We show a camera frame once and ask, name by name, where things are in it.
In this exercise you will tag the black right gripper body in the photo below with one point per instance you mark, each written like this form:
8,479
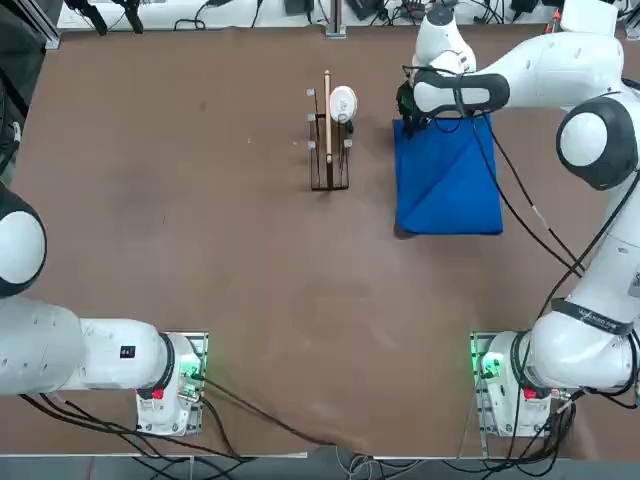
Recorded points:
406,102

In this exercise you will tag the blue microfibre towel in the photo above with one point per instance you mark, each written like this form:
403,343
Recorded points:
450,190

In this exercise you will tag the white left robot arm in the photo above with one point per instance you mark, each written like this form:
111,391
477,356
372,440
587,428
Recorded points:
100,360

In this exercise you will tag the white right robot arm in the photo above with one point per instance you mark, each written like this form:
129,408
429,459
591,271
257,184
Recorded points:
550,65

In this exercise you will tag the white smiley cup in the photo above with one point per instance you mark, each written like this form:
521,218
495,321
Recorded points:
342,104

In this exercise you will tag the ribbed black power supply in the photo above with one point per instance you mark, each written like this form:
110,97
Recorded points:
367,7

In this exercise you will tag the long black power brick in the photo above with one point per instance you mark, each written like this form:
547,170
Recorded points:
298,6

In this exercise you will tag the black tripod leg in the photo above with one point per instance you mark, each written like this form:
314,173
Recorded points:
95,17
132,17

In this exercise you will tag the aluminium frame post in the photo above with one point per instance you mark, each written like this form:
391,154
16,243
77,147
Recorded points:
334,20

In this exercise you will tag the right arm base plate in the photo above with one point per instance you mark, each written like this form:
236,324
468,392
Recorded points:
479,415

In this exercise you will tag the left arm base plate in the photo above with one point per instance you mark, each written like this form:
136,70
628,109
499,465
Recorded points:
197,415

